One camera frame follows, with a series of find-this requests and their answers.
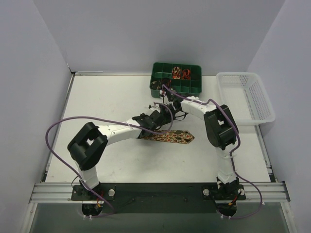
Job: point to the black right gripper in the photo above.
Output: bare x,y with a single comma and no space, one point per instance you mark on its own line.
164,85

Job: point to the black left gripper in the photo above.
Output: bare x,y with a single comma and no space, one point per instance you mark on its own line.
144,127

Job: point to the paisley patterned necktie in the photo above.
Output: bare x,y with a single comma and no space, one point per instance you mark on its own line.
173,136

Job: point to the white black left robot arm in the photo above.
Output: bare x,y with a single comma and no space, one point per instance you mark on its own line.
87,147

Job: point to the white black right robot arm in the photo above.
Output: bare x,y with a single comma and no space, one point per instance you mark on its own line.
222,133

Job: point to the rolled red black tie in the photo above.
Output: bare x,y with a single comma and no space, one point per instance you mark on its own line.
167,82

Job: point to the green compartment organizer box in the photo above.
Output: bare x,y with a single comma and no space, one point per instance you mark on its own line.
164,70

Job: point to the rolled dark brown tie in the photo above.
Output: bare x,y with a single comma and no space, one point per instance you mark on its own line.
156,85

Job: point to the rolled cream paisley tie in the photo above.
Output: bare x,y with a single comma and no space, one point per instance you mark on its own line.
176,73

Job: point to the rolled orange black tie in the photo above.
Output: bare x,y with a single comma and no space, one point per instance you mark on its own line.
186,74

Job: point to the white perforated plastic basket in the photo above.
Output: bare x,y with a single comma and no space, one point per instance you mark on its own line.
246,97

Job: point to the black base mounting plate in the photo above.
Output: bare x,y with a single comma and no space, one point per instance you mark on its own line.
158,198

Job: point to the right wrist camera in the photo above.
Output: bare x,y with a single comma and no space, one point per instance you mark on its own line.
172,92

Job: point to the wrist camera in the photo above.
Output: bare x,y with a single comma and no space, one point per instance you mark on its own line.
154,106
172,92

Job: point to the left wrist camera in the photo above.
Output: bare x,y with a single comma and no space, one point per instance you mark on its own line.
154,106

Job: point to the aluminium front rail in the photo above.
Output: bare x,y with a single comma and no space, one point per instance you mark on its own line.
61,192

